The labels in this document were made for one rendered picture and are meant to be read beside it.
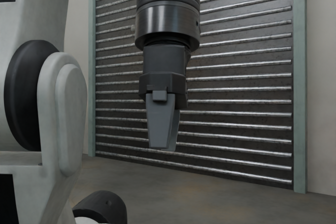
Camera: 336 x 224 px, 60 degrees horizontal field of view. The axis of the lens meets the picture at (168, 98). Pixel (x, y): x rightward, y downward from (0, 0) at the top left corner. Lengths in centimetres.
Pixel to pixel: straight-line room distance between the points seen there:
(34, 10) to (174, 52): 19
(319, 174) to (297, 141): 25
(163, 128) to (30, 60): 17
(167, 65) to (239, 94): 190
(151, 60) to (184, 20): 7
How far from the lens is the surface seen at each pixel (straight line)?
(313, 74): 213
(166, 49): 35
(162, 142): 31
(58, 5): 48
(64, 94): 36
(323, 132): 213
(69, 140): 38
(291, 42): 215
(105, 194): 82
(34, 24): 42
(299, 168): 212
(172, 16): 37
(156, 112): 32
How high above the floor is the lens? 60
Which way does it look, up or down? level
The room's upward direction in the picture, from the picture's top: straight up
